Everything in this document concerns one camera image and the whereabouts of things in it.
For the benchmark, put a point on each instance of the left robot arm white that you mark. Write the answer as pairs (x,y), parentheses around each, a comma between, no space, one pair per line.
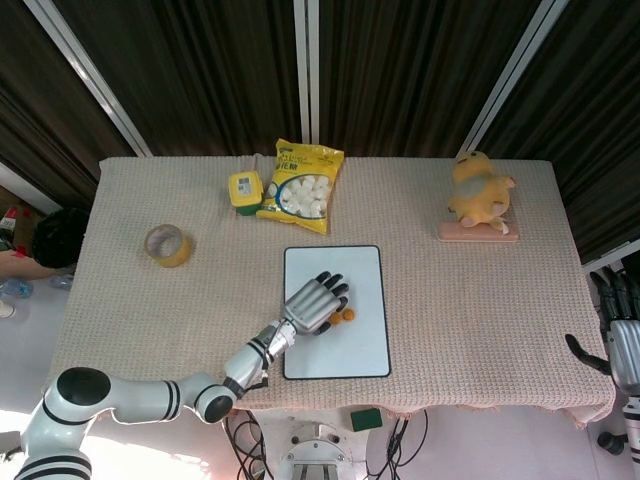
(140,395)

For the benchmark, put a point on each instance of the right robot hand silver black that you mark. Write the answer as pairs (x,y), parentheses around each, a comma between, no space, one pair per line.
(625,350)

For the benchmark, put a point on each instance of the beige waffle tablecloth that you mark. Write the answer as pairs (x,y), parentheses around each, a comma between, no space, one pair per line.
(150,310)

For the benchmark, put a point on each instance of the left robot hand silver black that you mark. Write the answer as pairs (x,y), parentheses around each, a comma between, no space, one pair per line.
(310,307)

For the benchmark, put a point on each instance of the orange round magnet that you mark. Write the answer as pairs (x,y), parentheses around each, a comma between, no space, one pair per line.
(348,315)

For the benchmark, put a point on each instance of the white frame post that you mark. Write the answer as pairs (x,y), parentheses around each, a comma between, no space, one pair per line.
(306,75)
(90,75)
(510,75)

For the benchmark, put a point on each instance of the yellow plush toy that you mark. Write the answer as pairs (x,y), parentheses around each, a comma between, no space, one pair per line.
(480,190)

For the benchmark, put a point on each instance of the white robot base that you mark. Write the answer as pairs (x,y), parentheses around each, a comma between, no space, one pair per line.
(310,450)

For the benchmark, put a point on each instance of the green rectangular block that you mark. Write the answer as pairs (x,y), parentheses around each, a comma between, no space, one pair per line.
(366,419)

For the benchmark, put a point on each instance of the black bag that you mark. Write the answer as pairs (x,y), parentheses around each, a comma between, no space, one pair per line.
(60,237)

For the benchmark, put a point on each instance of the yellow bag of white candy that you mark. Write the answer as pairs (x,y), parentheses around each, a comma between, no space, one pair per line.
(302,192)

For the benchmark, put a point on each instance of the dark brown curtain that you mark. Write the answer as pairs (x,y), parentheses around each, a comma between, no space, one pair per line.
(40,100)
(600,125)
(400,75)
(200,75)

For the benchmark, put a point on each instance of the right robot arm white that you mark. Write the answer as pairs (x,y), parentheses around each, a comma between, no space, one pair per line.
(632,425)

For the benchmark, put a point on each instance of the white paper cup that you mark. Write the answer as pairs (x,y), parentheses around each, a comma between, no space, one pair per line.
(6,310)

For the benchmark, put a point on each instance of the clear plastic bottle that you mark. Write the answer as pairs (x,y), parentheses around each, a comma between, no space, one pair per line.
(62,281)
(15,289)

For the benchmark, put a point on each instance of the green container with yellow lid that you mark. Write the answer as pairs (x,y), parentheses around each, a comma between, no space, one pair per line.
(245,192)

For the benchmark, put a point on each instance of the white magnetic board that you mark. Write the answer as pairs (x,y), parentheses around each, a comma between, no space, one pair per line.
(345,350)

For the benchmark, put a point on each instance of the pink rectangular case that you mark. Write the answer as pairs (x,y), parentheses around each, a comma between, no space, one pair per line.
(475,235)

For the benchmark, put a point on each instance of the yellow packing tape roll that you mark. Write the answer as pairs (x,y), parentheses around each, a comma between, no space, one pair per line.
(172,255)

